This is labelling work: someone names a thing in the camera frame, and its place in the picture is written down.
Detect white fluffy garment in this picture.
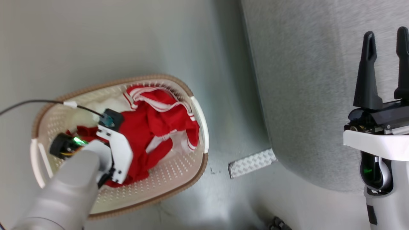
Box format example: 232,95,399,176
72,95,135,129

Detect white patterned floor tape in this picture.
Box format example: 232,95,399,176
228,148,277,179

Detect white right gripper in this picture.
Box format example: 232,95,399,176
343,27,409,162

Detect red white-striped garment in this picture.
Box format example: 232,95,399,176
66,84,200,188

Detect grey fabric sofa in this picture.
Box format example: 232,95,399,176
240,0,409,193

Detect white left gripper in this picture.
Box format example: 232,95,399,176
96,125,134,185

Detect thin black cable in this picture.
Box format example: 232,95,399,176
0,100,105,118

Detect small dark floor object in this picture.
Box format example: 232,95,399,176
268,216,292,230

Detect cream perforated laundry basket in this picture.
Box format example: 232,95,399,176
30,74,210,221

